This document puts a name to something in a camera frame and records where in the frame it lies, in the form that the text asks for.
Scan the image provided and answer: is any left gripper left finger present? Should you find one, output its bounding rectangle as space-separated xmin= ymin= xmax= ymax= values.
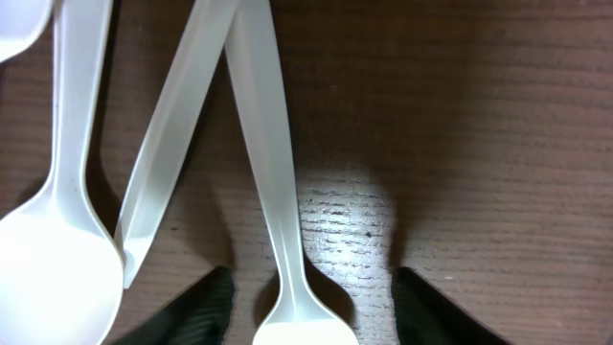
xmin=113 ymin=266 xmax=235 ymax=345

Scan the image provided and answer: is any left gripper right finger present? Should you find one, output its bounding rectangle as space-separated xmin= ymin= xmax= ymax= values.
xmin=391 ymin=266 xmax=510 ymax=345

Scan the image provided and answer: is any white plastic spoon bowl down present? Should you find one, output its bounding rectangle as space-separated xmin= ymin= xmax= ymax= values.
xmin=1 ymin=0 xmax=124 ymax=344

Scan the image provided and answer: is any white plastic spoon large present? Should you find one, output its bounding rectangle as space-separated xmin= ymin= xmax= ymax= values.
xmin=114 ymin=0 xmax=239 ymax=289

